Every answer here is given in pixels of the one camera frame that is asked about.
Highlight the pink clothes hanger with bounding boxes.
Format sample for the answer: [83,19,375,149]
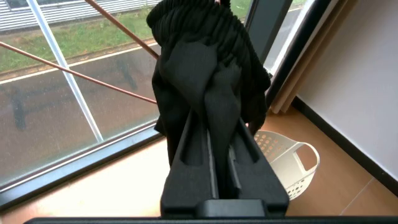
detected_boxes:
[0,0,223,105]

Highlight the white laundry basket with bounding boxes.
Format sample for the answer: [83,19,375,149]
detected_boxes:
[253,129,320,200]

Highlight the beige curtain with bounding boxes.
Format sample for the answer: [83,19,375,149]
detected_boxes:
[270,0,349,114]

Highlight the black shorts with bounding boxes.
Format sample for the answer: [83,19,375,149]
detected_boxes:
[146,0,272,200]

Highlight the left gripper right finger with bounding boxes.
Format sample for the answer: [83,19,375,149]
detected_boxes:
[228,118,290,218]

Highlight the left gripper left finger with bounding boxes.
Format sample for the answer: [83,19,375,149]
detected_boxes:
[160,111,220,218]

